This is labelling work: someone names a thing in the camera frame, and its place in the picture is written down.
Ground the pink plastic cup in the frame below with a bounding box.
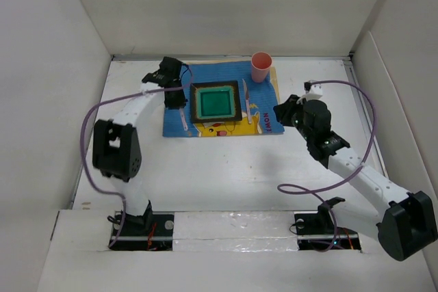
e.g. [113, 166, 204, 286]
[250, 52, 272, 83]

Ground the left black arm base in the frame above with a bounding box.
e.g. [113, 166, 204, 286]
[107, 203, 175, 252]

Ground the green square ceramic plate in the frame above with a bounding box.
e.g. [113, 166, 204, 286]
[190, 81, 242, 123]

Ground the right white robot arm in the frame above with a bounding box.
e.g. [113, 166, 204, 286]
[274, 94, 437, 261]

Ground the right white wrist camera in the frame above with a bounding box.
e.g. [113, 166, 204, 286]
[303, 81, 323, 101]

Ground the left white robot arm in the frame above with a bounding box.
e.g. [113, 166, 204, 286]
[92, 57, 190, 235]

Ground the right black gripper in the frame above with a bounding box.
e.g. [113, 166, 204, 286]
[273, 94, 313, 142]

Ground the pink handled knife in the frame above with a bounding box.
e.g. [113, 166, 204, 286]
[242, 79, 253, 124]

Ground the pink handled fork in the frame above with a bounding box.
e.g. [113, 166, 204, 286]
[179, 107, 188, 131]

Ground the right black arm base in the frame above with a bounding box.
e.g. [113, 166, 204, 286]
[289, 197, 361, 252]

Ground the blue yellow cartoon placemat cloth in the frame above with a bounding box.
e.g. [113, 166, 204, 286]
[163, 61, 284, 137]

